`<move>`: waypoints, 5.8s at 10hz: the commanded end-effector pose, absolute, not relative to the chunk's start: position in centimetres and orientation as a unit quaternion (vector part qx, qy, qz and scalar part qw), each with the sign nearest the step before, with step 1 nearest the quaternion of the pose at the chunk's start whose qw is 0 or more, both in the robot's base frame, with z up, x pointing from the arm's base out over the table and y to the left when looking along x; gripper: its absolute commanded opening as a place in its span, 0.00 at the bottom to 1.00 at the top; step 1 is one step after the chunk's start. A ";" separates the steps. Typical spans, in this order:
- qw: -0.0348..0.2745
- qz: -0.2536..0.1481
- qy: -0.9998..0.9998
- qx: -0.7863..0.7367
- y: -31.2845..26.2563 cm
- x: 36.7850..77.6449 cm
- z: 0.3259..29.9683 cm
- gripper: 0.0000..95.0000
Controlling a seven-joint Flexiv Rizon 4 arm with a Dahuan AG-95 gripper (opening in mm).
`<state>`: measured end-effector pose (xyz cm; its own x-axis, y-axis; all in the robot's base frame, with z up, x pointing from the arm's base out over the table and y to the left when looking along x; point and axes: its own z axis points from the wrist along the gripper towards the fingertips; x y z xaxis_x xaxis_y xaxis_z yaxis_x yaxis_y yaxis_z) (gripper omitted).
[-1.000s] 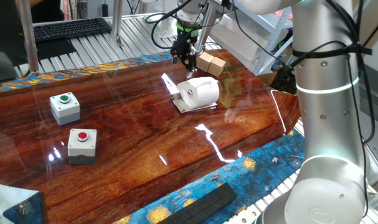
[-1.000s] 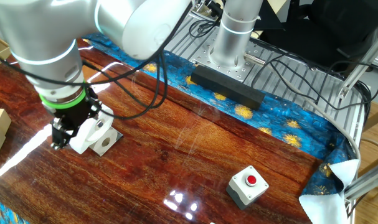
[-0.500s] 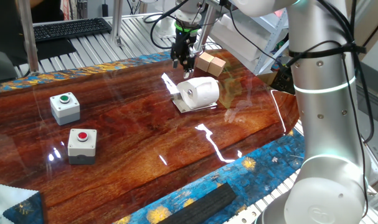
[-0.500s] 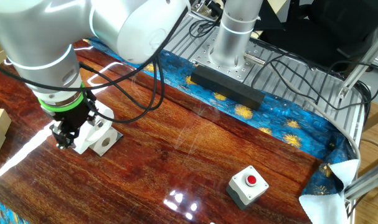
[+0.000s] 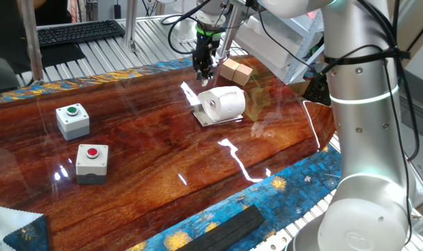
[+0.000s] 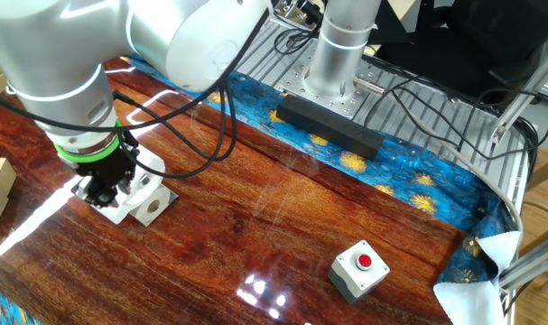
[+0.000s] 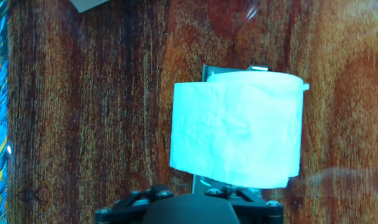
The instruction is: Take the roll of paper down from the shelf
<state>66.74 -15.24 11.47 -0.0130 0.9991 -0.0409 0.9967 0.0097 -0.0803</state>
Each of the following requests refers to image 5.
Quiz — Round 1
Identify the green push button box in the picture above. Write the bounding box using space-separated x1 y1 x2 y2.
55 102 91 142

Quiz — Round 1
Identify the person black shirt torso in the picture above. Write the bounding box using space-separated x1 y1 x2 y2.
33 0 72 26

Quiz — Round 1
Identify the white stand with base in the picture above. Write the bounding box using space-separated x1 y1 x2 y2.
158 0 200 45

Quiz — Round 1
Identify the blue starry tablecloth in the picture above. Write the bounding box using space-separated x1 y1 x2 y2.
0 57 348 251

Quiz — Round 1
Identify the aluminium frame post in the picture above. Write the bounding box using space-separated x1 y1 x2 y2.
18 0 45 86
123 0 139 52

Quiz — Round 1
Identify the black foam block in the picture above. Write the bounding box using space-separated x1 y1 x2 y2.
176 204 266 251

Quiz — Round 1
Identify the white foam packing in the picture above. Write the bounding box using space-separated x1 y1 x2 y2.
236 15 325 70

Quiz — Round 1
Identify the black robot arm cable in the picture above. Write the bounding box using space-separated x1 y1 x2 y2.
160 0 421 163

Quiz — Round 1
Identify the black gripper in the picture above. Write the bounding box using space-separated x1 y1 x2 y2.
192 33 222 87

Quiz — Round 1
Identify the tan wooden board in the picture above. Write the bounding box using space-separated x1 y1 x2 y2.
395 0 423 67

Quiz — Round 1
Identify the black computer keyboard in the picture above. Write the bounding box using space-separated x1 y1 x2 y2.
36 20 126 48

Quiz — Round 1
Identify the white toilet paper roll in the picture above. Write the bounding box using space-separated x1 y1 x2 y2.
197 85 247 123

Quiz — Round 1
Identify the grey plastic box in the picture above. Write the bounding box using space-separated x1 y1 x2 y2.
401 68 423 121

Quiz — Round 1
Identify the black desk mat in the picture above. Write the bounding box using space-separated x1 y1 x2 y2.
40 43 87 69

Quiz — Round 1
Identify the white metal shelf rack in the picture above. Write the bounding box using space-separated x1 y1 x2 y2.
284 13 325 84

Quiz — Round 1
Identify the black computer monitor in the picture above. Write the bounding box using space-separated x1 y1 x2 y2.
0 0 36 93

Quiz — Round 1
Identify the glossy wood grain mat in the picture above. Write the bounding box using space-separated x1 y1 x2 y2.
0 59 337 251

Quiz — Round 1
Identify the red push button box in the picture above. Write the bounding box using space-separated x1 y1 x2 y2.
75 144 109 185

